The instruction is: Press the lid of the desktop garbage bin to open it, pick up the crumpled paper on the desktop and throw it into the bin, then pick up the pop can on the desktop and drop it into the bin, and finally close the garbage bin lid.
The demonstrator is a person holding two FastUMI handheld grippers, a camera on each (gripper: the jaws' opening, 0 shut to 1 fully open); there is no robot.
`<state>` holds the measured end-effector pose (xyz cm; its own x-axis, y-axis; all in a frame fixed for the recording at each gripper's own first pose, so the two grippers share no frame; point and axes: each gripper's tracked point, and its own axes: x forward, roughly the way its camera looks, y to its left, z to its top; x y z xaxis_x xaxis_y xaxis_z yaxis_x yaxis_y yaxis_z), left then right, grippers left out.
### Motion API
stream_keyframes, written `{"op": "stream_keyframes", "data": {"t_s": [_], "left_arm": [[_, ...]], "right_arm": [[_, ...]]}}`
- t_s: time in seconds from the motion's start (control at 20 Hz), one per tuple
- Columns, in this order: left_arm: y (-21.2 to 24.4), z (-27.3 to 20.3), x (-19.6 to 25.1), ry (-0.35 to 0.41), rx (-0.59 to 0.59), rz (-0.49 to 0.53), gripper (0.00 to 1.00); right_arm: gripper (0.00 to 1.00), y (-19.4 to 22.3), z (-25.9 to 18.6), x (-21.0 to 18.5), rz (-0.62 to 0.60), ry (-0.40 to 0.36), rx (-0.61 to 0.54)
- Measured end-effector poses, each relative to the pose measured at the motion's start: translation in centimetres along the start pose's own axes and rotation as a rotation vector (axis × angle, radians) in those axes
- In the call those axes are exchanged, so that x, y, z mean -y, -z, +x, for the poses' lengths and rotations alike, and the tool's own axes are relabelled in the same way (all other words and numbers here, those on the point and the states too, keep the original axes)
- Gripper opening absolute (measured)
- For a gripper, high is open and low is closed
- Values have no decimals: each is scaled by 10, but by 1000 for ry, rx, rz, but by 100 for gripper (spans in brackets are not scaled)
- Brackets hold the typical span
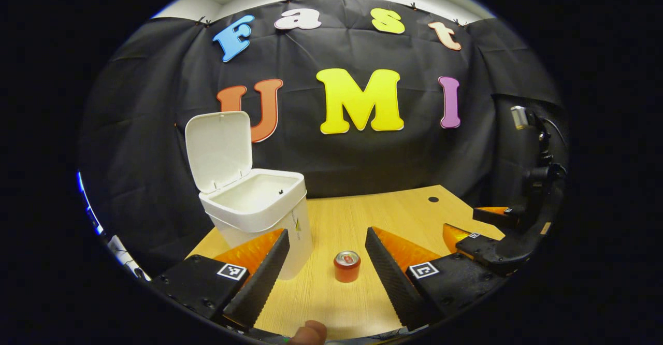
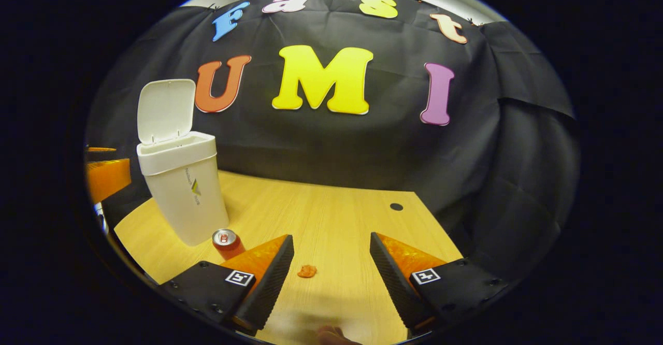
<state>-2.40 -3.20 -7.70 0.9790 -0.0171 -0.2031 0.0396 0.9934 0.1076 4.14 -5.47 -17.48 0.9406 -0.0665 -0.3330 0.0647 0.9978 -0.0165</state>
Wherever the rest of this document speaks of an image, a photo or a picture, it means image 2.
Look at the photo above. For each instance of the red pop can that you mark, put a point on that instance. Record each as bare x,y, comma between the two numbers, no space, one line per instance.
228,246

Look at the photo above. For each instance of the wooden desktop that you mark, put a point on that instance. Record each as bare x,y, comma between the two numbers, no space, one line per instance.
321,215

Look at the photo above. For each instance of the white desktop garbage bin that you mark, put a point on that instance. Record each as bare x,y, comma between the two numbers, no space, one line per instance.
181,195

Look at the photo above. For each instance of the phone with lit screen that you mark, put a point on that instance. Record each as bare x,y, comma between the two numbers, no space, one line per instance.
101,215

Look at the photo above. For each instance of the orange paper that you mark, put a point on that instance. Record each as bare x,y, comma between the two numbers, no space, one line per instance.
307,271

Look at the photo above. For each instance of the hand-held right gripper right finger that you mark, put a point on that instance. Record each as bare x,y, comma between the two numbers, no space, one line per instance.
396,288

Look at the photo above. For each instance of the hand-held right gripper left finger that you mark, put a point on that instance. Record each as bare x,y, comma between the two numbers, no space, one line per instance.
269,288

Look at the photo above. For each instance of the black backdrop cloth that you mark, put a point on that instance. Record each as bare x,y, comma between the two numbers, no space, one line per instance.
362,143

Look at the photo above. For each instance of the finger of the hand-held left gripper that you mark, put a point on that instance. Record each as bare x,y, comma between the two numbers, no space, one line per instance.
98,149
106,179

